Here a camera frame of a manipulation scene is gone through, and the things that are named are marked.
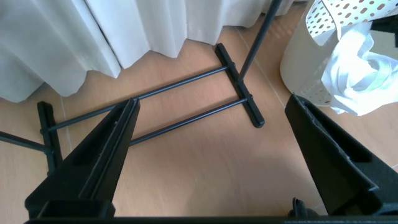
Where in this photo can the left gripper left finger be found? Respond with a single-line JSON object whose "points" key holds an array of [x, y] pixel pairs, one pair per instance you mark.
{"points": [[102, 161]]}

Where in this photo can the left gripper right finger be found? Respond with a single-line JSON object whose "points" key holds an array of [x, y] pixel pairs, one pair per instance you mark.
{"points": [[335, 161]]}

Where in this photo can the white garment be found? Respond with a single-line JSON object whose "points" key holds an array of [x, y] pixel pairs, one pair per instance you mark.
{"points": [[357, 77]]}

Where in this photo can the white laundry basket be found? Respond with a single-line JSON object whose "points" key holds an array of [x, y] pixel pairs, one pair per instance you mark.
{"points": [[298, 68]]}

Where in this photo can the black clothes rack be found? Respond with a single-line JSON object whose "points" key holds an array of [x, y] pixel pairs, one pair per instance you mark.
{"points": [[239, 87]]}

